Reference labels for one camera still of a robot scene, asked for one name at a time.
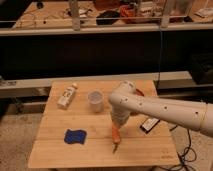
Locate grey metal post left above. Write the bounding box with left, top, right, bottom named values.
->
left=69, top=0, right=80, bottom=31

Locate black and red small box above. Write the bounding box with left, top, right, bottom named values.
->
left=140, top=118, right=160, bottom=134

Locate white plastic bottle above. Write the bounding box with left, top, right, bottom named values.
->
left=57, top=83, right=78, bottom=109

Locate wooden table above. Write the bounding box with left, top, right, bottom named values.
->
left=28, top=81, right=178, bottom=168

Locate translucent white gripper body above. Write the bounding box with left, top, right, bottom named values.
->
left=110, top=106, right=130, bottom=128

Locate orange pepper with green stem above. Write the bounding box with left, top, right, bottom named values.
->
left=112, top=124, right=121, bottom=152

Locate grey metal post right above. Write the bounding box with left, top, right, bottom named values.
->
left=161, top=0, right=175, bottom=28

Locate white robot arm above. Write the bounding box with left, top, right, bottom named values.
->
left=108, top=81, right=213, bottom=137

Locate grey metal post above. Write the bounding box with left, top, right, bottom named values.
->
left=161, top=0, right=175, bottom=28
left=69, top=0, right=80, bottom=31

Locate black object on bench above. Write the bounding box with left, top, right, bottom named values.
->
left=96, top=10, right=120, bottom=25

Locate black cable on floor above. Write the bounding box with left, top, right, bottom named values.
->
left=156, top=124, right=198, bottom=171

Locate blue sponge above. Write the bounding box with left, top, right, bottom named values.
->
left=64, top=129, right=87, bottom=144

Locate clear plastic cup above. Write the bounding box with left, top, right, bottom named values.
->
left=87, top=90, right=103, bottom=113

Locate red object on bench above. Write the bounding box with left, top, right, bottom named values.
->
left=119, top=5, right=137, bottom=24

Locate orange ceramic bowl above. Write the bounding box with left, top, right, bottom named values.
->
left=130, top=87, right=147, bottom=116

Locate blue vertical cable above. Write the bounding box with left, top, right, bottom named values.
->
left=157, top=27, right=165, bottom=91

